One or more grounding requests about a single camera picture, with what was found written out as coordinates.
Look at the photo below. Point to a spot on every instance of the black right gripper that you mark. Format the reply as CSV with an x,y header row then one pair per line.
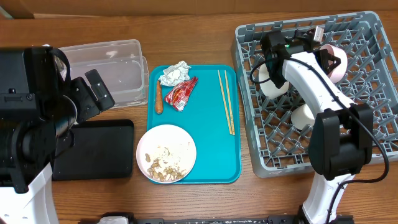
x,y
323,56

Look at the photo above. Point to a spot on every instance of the pink small bowl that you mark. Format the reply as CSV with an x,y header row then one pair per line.
x,y
337,64

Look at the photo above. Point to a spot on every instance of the white paper cup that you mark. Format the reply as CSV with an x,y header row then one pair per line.
x,y
302,117

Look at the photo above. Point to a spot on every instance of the white bowl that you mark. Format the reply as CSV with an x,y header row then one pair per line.
x,y
268,88

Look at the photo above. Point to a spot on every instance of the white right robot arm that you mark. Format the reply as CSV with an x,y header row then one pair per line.
x,y
342,138

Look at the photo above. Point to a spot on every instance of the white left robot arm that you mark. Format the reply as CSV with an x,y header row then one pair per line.
x,y
40,102

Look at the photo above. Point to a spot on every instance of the grey dishwasher rack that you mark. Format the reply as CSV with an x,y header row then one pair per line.
x,y
276,146

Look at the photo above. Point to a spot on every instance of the wooden chopstick right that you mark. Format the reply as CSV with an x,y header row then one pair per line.
x,y
229,103

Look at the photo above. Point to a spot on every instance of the wooden chopstick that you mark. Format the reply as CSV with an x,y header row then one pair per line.
x,y
224,102
229,103

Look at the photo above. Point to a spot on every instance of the wooden chopstick left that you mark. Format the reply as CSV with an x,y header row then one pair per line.
x,y
224,102

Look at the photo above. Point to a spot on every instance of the teal plastic tray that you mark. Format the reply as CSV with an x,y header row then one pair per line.
x,y
218,153

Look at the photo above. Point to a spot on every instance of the crumpled white tissue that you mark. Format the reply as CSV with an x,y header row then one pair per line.
x,y
175,74

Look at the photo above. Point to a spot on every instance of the red snack wrapper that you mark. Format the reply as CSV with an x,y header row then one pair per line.
x,y
178,96

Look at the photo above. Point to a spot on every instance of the pink plate with food scraps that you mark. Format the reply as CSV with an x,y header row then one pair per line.
x,y
166,154

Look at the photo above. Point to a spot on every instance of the clear plastic bin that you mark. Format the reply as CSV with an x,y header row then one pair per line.
x,y
121,65

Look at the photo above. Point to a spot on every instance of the black plastic tray bin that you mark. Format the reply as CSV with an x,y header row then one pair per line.
x,y
95,150

